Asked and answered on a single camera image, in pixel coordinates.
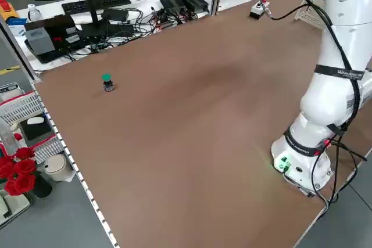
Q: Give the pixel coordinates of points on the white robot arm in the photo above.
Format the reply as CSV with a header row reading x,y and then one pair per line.
x,y
334,41

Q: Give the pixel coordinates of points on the black docking station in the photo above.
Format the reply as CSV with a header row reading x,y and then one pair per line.
x,y
116,14

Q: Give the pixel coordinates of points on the grey control box with buttons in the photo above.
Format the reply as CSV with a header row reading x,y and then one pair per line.
x,y
258,10

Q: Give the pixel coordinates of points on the black keyboard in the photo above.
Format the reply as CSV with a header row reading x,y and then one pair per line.
x,y
112,0

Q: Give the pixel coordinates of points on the black monitor stand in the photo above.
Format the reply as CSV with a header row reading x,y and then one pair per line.
x,y
91,4

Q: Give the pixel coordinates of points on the small white bin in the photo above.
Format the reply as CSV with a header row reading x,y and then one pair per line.
x,y
55,167

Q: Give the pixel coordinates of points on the white computer mouse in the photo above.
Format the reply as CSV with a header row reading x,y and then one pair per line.
x,y
35,120

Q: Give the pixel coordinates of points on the black mouse pad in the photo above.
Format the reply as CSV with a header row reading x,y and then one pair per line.
x,y
36,132

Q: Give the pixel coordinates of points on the dark brown box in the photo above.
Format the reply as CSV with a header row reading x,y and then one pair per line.
x,y
58,23

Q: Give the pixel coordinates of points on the grey box device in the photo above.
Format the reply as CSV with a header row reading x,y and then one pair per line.
x,y
39,41

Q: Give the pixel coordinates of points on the black vase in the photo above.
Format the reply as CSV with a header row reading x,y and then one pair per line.
x,y
43,189

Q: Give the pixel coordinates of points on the white plastic basket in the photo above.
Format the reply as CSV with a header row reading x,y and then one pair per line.
x,y
17,109

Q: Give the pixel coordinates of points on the clear bottle with white cap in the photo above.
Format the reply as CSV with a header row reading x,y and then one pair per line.
x,y
33,14

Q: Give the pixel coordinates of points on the red roses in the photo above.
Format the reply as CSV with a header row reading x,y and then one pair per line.
x,y
21,184

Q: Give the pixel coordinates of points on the blue box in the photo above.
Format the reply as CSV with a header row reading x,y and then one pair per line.
x,y
16,21

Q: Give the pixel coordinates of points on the white tray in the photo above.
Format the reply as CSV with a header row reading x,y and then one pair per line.
x,y
17,207

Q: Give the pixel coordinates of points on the green push button switch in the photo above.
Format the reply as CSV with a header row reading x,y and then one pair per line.
x,y
107,78

